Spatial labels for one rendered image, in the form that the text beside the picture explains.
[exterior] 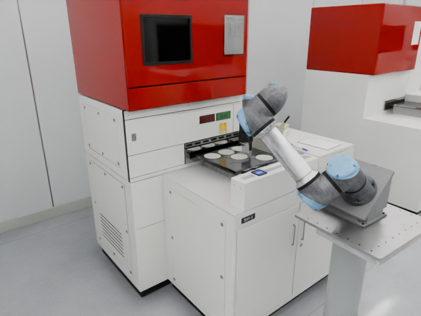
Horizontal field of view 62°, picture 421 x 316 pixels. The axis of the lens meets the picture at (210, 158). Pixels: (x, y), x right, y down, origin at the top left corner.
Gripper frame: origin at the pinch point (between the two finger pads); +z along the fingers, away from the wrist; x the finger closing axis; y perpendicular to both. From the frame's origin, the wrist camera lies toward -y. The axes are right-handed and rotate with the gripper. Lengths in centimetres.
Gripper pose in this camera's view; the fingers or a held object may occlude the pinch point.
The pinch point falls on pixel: (250, 154)
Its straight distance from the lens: 208.1
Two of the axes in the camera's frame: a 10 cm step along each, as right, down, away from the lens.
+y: -9.9, -0.4, 1.4
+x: -1.5, 3.3, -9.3
